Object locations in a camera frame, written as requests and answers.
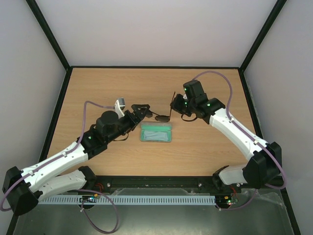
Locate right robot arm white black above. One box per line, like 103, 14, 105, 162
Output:
170, 80, 282, 192

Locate right green circuit board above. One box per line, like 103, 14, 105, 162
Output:
220, 194, 239, 205

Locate black enclosure frame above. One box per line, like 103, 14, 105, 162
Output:
4, 0, 303, 235

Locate grey glasses case green lining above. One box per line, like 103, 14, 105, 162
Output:
140, 121, 172, 142

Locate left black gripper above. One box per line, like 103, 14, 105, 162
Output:
106, 105, 151, 144

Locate round dark sunglasses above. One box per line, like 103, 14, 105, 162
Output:
146, 106, 172, 123

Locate green circuit board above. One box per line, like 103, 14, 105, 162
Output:
78, 194, 101, 203
220, 194, 239, 205

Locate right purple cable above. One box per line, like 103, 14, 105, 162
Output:
192, 70, 287, 212

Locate purple cable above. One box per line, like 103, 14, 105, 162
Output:
0, 100, 120, 233
192, 70, 287, 212

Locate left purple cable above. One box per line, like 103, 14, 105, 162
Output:
0, 100, 120, 233

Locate light blue slotted cable duct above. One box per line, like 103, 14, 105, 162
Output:
39, 195, 216, 206

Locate light blue cleaning cloth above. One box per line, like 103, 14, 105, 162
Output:
143, 130, 168, 141

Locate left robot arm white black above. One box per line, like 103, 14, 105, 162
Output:
0, 104, 150, 215

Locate left green circuit board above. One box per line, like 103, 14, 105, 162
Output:
78, 194, 101, 203

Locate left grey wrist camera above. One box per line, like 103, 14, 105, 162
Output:
114, 97, 125, 118

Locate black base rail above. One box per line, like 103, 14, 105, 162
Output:
92, 175, 284, 194

